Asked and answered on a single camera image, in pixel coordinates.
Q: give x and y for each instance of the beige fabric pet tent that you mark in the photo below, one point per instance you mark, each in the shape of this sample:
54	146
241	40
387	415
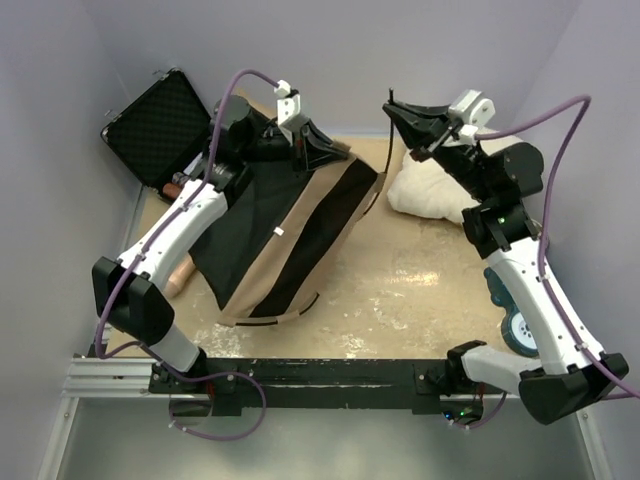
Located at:
268	258

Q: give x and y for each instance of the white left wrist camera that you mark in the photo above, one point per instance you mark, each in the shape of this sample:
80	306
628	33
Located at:
290	117

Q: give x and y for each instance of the black poker chip case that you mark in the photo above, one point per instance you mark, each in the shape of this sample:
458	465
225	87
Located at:
161	132

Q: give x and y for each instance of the beige wooden handle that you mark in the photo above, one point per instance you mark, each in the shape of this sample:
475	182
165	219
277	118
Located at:
179	277

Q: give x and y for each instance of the black tent pole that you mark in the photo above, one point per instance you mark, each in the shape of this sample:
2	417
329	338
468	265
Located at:
389	135

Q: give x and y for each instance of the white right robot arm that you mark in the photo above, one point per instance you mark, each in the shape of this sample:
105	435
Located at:
572	370

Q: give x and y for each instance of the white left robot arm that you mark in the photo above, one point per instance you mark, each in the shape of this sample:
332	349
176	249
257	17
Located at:
128	290

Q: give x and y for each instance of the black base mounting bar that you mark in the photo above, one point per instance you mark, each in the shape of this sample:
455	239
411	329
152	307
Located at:
383	384

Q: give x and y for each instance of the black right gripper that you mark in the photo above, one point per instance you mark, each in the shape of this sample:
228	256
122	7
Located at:
419	123

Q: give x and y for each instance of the aluminium frame rail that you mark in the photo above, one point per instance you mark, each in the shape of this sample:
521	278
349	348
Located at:
119	378

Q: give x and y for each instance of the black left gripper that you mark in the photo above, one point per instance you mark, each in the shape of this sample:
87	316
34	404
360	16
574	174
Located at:
317	149

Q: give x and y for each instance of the white fluffy pillow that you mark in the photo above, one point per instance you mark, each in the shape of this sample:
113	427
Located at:
425	190

